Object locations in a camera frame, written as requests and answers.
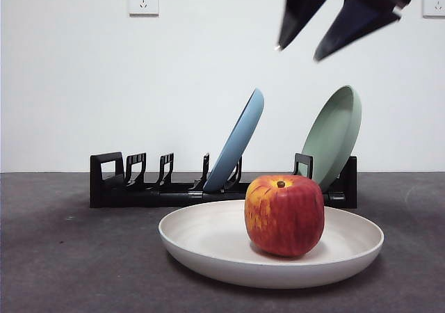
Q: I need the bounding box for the cream yellow round plate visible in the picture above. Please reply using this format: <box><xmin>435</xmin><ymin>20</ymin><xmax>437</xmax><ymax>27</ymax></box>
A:
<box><xmin>158</xmin><ymin>199</ymin><xmax>385</xmax><ymax>289</ymax></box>

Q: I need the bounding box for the blue round plate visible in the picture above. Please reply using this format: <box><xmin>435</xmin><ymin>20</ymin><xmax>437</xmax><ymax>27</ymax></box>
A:
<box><xmin>202</xmin><ymin>87</ymin><xmax>265</xmax><ymax>193</ymax></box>

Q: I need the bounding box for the red yellow apple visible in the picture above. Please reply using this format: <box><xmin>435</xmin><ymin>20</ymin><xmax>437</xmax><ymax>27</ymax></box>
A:
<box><xmin>244</xmin><ymin>174</ymin><xmax>325</xmax><ymax>258</ymax></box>

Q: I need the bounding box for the black plastic plate rack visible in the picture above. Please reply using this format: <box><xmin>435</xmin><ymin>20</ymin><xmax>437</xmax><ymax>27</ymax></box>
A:
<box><xmin>89</xmin><ymin>152</ymin><xmax>358</xmax><ymax>209</ymax></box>

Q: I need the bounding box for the green round plate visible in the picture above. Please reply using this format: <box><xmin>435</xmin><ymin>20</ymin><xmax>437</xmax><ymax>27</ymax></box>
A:
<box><xmin>299</xmin><ymin>85</ymin><xmax>363</xmax><ymax>192</ymax></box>

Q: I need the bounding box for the white wall socket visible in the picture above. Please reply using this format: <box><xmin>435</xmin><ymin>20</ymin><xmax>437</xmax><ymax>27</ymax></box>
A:
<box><xmin>128</xmin><ymin>0</ymin><xmax>160</xmax><ymax>17</ymax></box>
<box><xmin>421</xmin><ymin>0</ymin><xmax>445</xmax><ymax>19</ymax></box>

